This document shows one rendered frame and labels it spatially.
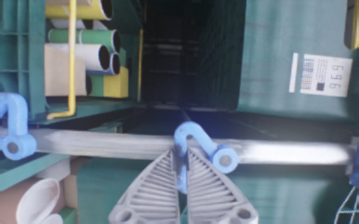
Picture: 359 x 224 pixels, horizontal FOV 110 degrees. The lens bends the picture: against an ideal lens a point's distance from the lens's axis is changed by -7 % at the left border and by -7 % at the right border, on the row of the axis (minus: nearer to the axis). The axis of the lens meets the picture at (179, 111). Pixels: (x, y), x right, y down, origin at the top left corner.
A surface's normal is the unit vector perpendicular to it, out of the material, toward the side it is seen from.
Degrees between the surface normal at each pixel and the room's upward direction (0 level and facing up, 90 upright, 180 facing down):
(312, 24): 92
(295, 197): 94
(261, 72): 94
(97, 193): 96
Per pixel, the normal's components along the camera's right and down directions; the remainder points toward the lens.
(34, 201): 1.00, 0.06
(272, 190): -0.11, 0.10
